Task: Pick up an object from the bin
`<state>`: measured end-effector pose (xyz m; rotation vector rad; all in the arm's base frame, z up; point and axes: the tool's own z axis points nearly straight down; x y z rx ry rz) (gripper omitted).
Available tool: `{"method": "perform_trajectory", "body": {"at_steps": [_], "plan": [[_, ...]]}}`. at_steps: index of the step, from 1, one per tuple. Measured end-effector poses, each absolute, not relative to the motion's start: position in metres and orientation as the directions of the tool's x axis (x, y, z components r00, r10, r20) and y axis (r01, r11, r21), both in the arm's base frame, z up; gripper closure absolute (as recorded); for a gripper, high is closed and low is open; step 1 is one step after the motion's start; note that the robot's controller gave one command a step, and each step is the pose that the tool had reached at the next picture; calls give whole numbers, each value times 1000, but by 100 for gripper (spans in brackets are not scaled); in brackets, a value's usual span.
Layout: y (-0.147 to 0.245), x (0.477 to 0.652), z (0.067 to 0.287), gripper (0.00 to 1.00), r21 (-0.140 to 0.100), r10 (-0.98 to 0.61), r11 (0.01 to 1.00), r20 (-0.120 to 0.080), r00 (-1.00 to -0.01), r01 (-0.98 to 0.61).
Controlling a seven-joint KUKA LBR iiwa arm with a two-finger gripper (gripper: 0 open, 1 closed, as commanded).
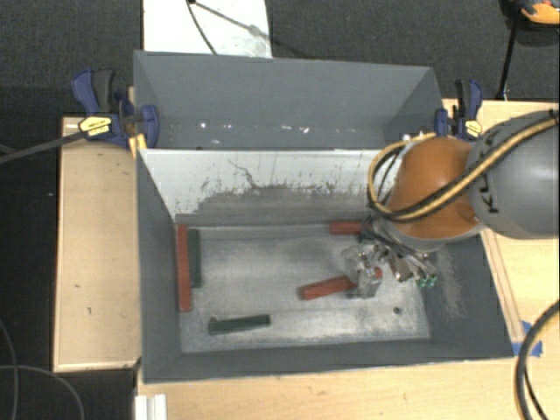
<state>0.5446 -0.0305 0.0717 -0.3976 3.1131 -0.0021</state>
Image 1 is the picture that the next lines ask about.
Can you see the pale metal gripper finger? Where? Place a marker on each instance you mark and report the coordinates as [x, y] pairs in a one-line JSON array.
[[359, 263], [366, 288]]

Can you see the red-brown block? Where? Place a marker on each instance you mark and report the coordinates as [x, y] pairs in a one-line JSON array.
[[326, 288], [184, 269], [345, 228]]

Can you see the dark green flat block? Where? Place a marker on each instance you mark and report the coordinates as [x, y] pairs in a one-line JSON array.
[[238, 324], [195, 258]]

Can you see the grey metal bin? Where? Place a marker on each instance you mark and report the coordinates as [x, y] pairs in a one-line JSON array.
[[271, 103]]

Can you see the pale wood board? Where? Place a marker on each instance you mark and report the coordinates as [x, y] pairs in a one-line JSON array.
[[98, 252]]

